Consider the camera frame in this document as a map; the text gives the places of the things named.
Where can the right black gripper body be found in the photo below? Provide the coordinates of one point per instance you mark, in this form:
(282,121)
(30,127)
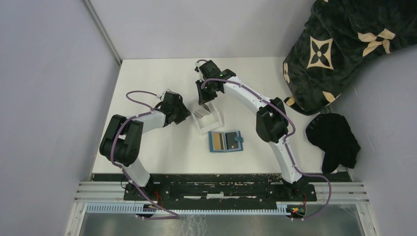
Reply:
(206,93)

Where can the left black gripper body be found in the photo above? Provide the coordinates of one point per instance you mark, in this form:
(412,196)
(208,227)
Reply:
(181,112)

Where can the clear plastic card box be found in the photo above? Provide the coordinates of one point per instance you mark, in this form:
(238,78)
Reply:
(206,116)

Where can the blue leather card holder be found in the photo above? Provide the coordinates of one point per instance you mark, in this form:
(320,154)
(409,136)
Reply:
(224,142)

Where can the dark grey credit card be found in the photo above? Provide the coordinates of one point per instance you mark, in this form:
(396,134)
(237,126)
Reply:
(231,141)

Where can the gold credit card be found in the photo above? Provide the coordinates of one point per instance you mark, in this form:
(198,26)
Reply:
(217,141)

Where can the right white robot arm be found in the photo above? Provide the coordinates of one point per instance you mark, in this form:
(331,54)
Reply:
(273,126)

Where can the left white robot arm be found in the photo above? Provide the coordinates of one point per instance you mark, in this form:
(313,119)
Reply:
(122,139)

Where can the stack of credit cards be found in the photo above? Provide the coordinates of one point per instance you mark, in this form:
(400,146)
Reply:
(202,111)

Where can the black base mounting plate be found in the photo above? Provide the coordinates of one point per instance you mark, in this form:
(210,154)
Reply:
(203,204)

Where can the black cloth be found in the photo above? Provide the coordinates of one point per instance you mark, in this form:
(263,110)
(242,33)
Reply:
(332,134)

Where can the black floral patterned blanket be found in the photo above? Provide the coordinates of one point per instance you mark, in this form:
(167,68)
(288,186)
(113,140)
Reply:
(339,38)

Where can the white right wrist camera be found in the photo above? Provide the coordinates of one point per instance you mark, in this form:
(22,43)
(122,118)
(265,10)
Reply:
(196,69)

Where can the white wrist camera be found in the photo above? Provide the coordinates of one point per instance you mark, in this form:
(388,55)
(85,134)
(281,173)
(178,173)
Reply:
(196,69)
(161,96)

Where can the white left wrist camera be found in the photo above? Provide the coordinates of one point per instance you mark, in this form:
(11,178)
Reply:
(161,96)

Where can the aluminium rail frame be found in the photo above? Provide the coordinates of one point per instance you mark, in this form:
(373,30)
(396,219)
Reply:
(336,193)

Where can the aluminium corner post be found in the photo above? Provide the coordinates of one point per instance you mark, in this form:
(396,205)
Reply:
(102,31)

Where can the white slotted cable duct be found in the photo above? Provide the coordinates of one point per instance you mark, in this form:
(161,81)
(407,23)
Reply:
(144,209)

